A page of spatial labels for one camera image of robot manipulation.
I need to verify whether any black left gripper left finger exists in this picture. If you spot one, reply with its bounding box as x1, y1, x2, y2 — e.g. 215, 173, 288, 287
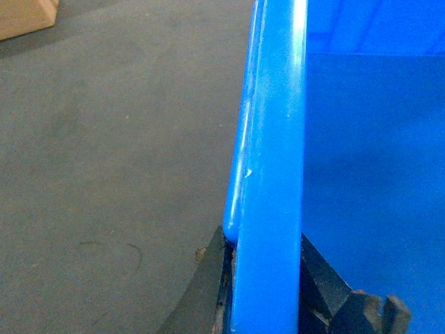
157, 226, 232, 333

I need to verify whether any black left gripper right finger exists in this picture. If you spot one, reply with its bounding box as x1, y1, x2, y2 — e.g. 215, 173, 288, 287
298, 235, 412, 334

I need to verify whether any large blue plastic crate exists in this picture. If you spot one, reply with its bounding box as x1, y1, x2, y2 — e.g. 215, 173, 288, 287
223, 1, 444, 333

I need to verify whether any large cardboard box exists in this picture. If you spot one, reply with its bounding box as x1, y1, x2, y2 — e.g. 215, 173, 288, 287
1, 0, 60, 40

